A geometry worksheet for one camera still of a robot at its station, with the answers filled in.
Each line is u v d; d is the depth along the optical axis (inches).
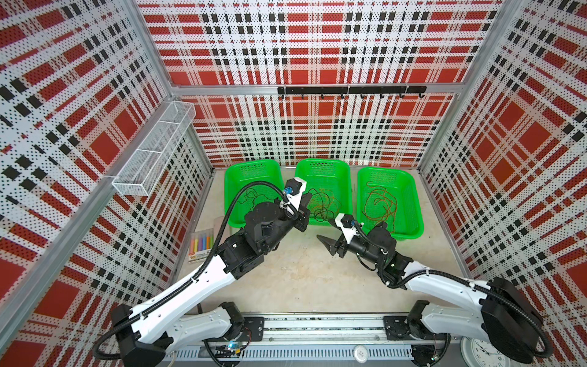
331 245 26.4
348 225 24.7
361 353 27.1
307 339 28.9
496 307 16.2
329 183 46.4
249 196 42.8
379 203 42.2
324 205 25.7
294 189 19.9
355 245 26.1
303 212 21.6
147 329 15.1
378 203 42.2
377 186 45.1
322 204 25.8
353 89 34.9
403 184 41.7
